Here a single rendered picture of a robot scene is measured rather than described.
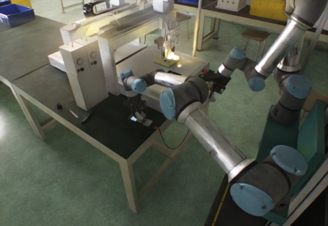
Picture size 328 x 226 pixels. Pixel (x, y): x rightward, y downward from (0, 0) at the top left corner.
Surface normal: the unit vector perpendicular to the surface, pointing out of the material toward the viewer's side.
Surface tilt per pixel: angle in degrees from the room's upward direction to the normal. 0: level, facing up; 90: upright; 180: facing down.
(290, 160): 7
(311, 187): 90
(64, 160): 0
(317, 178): 90
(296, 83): 7
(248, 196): 91
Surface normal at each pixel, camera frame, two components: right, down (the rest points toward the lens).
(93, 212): 0.00, -0.77
